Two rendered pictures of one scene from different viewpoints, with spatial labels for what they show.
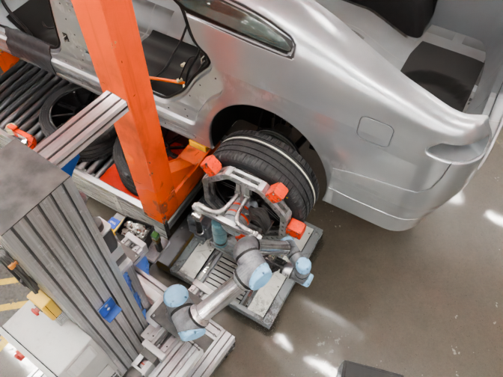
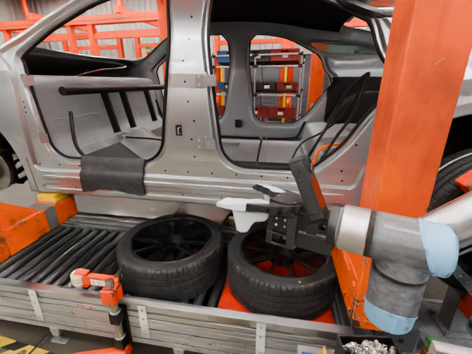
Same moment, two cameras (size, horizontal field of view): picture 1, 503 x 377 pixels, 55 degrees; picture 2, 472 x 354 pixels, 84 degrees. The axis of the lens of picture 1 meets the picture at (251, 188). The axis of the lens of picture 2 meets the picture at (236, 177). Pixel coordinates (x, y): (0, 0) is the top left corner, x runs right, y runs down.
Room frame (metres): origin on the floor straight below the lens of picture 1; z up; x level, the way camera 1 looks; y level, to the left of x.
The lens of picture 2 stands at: (1.02, 1.39, 1.44)
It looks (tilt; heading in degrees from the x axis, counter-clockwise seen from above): 20 degrees down; 340
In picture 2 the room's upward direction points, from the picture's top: straight up
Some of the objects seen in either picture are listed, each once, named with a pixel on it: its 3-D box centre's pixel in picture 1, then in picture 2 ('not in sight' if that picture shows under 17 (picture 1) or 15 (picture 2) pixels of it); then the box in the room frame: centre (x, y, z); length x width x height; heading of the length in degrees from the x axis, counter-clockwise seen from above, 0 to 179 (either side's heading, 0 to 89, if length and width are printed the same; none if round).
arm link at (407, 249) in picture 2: not in sight; (407, 244); (1.25, 1.03, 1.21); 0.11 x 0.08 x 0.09; 40
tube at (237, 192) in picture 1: (218, 196); not in sight; (1.41, 0.18, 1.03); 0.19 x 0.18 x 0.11; 150
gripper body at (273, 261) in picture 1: (274, 262); not in sight; (1.11, -0.12, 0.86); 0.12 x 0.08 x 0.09; 61
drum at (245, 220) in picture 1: (239, 215); not in sight; (1.41, 0.07, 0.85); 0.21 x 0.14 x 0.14; 150
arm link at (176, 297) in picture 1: (177, 300); not in sight; (0.85, 0.35, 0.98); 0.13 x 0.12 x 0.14; 28
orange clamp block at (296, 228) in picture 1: (296, 229); not in sight; (1.32, -0.25, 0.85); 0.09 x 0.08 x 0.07; 60
